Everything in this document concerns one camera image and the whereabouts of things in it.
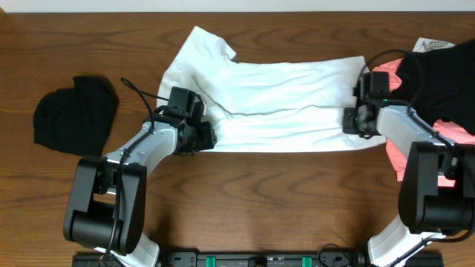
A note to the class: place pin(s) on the coral pink garment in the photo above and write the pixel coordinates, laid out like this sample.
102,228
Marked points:
447,129

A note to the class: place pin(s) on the black t-shirt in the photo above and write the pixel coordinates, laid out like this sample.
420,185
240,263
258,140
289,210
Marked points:
441,82

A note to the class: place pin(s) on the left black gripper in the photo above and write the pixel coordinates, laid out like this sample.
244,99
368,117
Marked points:
207,141

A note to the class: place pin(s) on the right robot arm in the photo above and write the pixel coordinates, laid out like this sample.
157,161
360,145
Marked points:
436,198

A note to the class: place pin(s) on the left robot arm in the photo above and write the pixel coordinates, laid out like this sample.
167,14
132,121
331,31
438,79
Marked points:
106,209

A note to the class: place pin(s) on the white t-shirt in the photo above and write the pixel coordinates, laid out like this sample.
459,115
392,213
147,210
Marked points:
268,108

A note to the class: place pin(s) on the white leaf-print garment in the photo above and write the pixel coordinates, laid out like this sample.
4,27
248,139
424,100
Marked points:
424,45

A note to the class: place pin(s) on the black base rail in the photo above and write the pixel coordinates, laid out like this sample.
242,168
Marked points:
328,255

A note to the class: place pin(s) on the folded black garment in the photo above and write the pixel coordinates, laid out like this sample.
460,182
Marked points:
77,120

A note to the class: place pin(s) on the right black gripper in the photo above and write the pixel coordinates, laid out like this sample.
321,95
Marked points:
348,127

